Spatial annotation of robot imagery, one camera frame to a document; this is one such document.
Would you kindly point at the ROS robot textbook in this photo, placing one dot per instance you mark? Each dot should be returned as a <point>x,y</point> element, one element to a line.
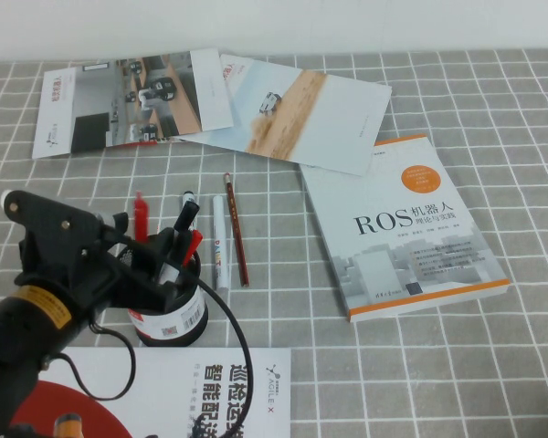
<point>393,251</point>

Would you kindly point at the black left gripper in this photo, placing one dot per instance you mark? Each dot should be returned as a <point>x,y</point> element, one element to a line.
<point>96,274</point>

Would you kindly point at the grey checked tablecloth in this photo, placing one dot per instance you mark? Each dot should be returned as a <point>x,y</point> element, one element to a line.
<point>484,365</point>

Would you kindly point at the white marker with black tip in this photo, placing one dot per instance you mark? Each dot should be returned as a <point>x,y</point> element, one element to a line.
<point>189,199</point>

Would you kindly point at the red pen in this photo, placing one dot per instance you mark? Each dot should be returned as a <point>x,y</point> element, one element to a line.
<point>141,219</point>

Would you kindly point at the red cap marker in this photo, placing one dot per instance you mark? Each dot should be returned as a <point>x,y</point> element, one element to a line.
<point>194,244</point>

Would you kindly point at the office robot photo brochure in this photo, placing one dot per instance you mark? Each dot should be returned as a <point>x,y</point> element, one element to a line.
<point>96,105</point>

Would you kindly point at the short black cap white marker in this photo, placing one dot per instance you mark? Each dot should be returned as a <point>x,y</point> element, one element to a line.
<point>169,274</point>

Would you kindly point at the dark red pencil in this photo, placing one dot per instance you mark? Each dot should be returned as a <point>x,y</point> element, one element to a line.
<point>235,228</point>

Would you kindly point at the red white AgileX brochure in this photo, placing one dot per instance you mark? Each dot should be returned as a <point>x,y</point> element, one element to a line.
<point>187,397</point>

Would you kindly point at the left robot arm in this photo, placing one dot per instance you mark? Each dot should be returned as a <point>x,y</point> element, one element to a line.
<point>23,337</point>

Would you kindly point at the white paint marker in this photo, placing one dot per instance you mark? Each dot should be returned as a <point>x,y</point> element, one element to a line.
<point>220,246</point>

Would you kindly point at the black mesh pen holder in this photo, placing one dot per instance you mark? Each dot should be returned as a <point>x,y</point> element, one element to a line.
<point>173,329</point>

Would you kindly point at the desert vehicle photo brochure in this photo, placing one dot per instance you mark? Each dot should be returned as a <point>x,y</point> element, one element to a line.
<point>301,118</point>

